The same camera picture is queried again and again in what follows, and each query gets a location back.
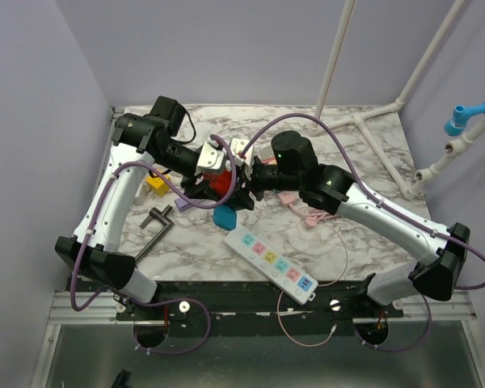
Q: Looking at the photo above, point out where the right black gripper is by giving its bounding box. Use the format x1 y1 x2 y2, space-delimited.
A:
221 157 302 211

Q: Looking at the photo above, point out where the red cube socket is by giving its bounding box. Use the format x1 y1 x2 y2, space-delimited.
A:
208 170 232 198

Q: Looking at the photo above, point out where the blue cube socket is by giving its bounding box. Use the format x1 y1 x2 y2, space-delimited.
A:
213 205 237 231

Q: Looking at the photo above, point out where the yellow cube socket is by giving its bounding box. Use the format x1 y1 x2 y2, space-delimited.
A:
145 176 170 197

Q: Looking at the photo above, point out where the pink round plug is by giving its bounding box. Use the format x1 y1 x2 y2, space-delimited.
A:
305 217 318 227

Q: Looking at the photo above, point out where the white power strip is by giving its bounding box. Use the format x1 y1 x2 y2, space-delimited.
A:
224 225 318 306

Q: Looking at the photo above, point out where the white tiger cube adapter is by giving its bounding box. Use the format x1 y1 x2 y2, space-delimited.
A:
134 186 146 205

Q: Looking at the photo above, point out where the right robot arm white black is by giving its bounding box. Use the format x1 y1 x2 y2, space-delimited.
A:
242 131 470 317

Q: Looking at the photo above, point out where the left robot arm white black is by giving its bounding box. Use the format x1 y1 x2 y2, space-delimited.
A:
55 96 235 319

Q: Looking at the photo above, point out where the purple usb power strip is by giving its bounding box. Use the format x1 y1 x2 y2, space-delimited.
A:
174 197 192 213

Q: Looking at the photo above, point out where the pink flat adapter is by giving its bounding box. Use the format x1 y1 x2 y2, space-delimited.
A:
277 192 297 207

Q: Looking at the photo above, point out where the blue pipe fitting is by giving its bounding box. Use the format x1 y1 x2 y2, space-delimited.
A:
444 102 485 137

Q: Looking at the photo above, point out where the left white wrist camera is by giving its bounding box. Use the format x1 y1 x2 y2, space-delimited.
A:
196 141 227 175

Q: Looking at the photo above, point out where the dark metal t-handle key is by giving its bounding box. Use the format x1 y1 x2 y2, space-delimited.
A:
133 205 175 264

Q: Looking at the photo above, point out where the thin pink power cord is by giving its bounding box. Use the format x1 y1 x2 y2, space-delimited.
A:
276 204 351 348

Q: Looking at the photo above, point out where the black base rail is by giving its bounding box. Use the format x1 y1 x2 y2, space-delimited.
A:
112 281 403 338

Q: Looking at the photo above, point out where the white pvc pipe frame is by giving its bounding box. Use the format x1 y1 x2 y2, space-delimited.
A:
310 0 485 201

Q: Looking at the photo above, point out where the aluminium extrusion rail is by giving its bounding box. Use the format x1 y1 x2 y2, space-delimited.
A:
48 291 478 325

